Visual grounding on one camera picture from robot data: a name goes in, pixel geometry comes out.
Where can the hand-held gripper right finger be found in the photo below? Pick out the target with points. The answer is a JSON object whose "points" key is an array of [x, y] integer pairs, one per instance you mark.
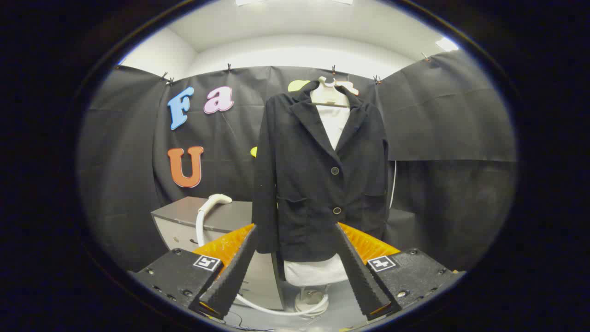
{"points": [[362, 276]]}

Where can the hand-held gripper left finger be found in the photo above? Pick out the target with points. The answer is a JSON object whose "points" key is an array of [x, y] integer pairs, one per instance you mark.
{"points": [[235, 272]]}

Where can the white garment steamer base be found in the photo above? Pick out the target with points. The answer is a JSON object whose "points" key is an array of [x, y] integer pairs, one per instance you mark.
{"points": [[311, 302]]}

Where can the black button jacket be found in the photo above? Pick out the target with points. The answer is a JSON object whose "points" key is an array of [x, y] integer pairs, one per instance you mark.
{"points": [[304, 184]]}

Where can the grey cabinet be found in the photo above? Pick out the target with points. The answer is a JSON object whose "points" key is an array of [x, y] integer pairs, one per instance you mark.
{"points": [[184, 221]]}

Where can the black backdrop cloth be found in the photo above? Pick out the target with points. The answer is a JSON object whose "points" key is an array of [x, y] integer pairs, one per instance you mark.
{"points": [[438, 129]]}

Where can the white plastic hanger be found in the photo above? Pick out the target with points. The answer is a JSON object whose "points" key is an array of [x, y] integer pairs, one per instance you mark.
{"points": [[328, 92]]}

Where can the row of black cloth clips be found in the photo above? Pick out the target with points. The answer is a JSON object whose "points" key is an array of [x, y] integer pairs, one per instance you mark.
{"points": [[228, 69]]}

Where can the ceiling light panel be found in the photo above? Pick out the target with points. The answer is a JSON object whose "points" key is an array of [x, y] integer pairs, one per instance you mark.
{"points": [[446, 44]]}

